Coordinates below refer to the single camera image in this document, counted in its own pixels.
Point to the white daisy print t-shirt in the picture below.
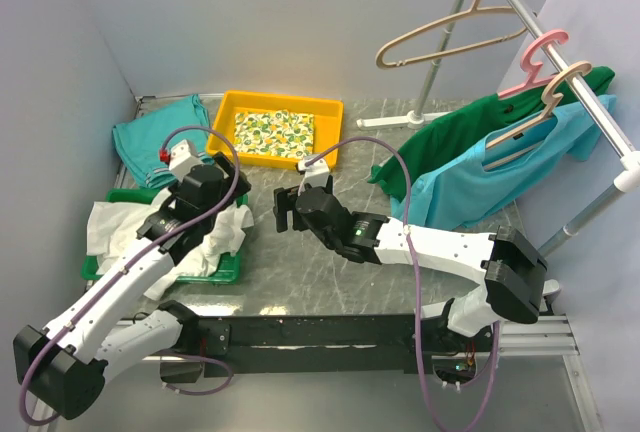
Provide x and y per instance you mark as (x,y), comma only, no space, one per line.
(112,227)

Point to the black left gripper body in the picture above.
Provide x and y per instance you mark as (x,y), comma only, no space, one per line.
(226,185)

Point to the aluminium rail frame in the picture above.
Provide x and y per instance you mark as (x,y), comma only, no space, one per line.
(292,274)

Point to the beige empty hanger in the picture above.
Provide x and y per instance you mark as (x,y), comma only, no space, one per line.
(461,10)

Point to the green plastic tray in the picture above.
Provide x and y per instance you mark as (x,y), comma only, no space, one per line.
(160,244)

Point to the beige hanger with shirt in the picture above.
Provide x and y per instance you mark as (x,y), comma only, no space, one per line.
(550,97)

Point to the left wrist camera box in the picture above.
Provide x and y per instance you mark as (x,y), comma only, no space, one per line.
(180,159)

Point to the pink hanger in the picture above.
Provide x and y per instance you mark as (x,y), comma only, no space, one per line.
(532,68)

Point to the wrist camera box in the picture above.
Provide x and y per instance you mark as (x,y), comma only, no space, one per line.
(180,159)
(314,175)

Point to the teal folded t-shirt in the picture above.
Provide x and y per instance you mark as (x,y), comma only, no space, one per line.
(138,142)

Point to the black base beam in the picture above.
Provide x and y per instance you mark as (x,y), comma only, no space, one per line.
(301,344)

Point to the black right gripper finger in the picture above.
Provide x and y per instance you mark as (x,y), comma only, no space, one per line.
(284,199)
(282,220)

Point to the lemon print folded cloth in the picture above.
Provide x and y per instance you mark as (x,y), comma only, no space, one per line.
(278,133)

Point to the metal clothes rack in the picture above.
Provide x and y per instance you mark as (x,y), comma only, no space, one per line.
(627,180)

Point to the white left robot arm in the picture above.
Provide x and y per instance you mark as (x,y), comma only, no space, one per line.
(63,367)

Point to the light blue t-shirt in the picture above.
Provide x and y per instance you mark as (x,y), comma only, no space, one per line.
(481,181)

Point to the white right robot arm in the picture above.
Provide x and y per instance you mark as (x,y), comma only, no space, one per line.
(506,269)

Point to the green t-shirt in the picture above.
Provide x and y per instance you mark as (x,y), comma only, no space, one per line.
(447,137)

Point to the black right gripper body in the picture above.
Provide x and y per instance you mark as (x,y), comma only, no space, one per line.
(330,242)

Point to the yellow plastic tray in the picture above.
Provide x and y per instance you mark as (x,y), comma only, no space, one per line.
(327,114)

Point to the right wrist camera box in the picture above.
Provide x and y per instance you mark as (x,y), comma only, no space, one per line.
(314,175)

